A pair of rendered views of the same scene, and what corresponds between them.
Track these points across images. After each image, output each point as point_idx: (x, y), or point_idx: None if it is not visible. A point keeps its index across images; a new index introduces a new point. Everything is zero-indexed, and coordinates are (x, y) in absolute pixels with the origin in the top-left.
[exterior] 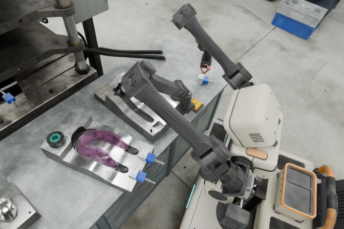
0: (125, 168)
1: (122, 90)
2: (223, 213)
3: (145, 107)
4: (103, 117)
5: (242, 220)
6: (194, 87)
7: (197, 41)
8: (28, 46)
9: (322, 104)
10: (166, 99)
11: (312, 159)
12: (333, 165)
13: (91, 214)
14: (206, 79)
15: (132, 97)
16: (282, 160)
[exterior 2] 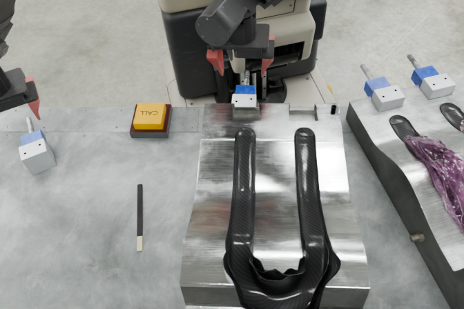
0: (446, 112)
1: (305, 250)
2: (321, 12)
3: (279, 178)
4: (393, 300)
5: None
6: (76, 163)
7: (9, 2)
8: None
9: None
10: (207, 150)
11: (45, 78)
12: (43, 54)
13: None
14: (38, 136)
15: (288, 220)
16: None
